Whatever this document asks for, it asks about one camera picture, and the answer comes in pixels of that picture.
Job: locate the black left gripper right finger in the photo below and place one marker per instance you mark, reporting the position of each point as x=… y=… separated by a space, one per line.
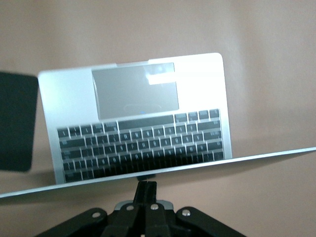
x=155 y=217

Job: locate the black mouse pad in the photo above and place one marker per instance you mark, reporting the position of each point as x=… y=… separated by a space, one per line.
x=14 y=123

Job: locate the silver laptop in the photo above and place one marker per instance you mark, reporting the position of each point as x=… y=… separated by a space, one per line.
x=74 y=98

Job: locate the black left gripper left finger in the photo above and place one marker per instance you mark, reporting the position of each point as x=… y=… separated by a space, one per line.
x=128 y=214

